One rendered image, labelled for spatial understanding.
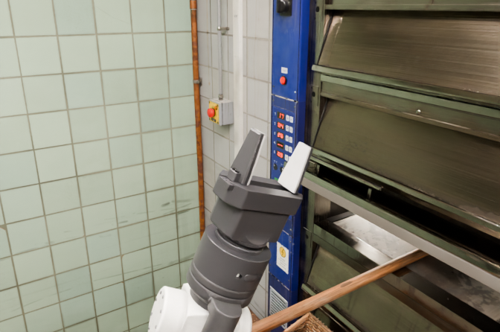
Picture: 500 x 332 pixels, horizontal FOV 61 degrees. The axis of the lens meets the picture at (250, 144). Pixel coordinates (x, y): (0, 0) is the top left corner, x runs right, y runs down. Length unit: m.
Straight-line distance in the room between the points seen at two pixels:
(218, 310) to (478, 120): 0.73
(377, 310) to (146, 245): 1.28
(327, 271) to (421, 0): 0.92
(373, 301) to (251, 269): 0.96
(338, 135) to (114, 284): 1.48
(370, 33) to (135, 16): 1.11
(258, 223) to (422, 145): 0.71
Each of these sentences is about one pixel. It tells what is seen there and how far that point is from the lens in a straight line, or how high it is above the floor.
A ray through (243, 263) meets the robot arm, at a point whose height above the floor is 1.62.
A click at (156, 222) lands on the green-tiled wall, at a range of 2.26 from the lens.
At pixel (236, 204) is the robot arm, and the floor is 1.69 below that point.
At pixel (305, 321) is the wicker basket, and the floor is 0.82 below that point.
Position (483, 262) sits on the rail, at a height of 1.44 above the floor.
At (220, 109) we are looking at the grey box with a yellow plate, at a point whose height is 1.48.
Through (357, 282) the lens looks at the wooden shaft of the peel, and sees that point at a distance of 1.21.
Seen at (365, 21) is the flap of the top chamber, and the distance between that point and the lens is 1.25.
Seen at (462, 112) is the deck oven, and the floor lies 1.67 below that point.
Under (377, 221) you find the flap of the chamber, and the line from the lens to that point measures 1.08.
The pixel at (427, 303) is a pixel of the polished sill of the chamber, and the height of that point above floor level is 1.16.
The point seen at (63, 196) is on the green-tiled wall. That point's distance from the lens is 2.08.
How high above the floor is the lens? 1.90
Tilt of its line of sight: 18 degrees down
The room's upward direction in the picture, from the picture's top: straight up
